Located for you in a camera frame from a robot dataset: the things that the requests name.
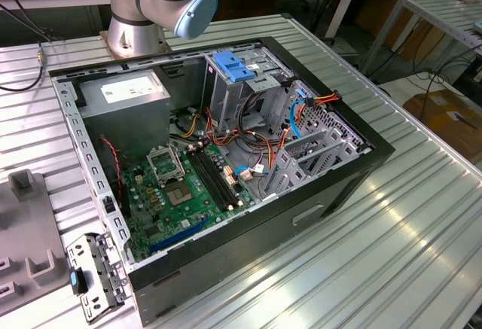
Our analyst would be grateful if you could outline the blue SATA wire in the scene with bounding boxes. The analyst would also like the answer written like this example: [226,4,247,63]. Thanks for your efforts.
[291,87,313,140]

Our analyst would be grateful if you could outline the orange red power wire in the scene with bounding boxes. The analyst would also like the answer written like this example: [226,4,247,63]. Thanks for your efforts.
[304,90,342,108]

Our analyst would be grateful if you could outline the grey disk bay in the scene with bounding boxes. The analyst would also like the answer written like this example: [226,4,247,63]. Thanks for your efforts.
[263,78,374,202]

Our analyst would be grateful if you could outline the black RAM slot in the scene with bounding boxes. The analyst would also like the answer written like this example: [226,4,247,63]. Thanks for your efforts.
[197,144,242,209]
[187,147,230,212]

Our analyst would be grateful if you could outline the grey optical drive cage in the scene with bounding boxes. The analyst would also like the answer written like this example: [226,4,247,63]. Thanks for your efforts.
[203,48,297,134]

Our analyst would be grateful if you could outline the metal socket cover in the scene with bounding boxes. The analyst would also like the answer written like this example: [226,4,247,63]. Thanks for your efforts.
[145,144,186,187]

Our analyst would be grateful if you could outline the CPU socket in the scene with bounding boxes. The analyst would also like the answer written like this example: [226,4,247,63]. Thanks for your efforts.
[164,182,194,208]

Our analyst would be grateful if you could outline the blue plastic drive latch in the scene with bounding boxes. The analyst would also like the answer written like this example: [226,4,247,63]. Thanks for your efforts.
[212,52,257,84]

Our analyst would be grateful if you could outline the green Dell motherboard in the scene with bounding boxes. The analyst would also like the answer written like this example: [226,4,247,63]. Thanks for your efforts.
[120,142,257,264]

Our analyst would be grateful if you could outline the black open PC case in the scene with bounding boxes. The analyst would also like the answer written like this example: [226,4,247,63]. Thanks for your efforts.
[47,35,396,326]

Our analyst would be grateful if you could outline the blue expansion slot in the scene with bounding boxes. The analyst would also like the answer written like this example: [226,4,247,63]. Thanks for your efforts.
[148,218,210,254]

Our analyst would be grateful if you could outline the grey power supply unit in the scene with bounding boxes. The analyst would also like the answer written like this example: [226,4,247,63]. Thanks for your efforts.
[77,69,172,157]

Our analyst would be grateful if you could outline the large brown cardboard box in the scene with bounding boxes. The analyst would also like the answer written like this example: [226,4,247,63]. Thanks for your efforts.
[402,90,482,157]

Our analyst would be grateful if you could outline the grey parts rack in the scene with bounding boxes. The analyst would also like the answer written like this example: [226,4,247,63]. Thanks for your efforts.
[0,169,71,315]

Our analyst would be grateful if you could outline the orange red wire bundle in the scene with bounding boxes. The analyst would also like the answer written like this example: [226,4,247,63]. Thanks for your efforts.
[205,106,293,174]

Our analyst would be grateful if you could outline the short blue wire white plug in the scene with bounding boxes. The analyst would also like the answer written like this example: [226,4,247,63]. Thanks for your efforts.
[233,165,270,184]

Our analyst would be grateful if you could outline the black cable bundle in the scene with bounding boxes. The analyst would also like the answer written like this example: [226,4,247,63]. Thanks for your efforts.
[236,90,274,148]

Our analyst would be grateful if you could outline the yellow orange wire bundle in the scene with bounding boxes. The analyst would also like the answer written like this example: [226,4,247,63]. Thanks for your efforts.
[171,106,207,139]

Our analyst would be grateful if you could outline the red black fan wire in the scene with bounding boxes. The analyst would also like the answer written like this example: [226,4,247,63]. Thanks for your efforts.
[99,136,126,199]

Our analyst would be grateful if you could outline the metal expansion bracket plate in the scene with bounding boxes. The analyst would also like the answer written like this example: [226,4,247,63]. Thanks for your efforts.
[66,230,129,324]

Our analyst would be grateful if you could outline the black blue bracket latch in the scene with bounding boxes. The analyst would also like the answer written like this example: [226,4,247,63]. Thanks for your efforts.
[69,267,90,296]

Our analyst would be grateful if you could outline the cable with brass connector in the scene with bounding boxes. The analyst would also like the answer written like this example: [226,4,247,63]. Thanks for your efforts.
[0,41,50,93]

